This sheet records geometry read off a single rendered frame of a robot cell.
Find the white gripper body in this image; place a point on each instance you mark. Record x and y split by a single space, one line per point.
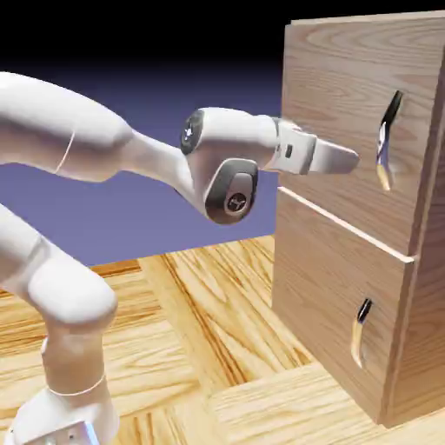
335 156

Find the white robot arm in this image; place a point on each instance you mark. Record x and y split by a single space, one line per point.
87 139

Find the large wooden cabinet door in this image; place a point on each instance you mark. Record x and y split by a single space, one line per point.
333 87

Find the small wooden cabinet door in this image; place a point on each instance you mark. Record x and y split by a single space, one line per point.
323 285

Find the light wooden cabinet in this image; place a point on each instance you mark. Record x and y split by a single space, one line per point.
427 278

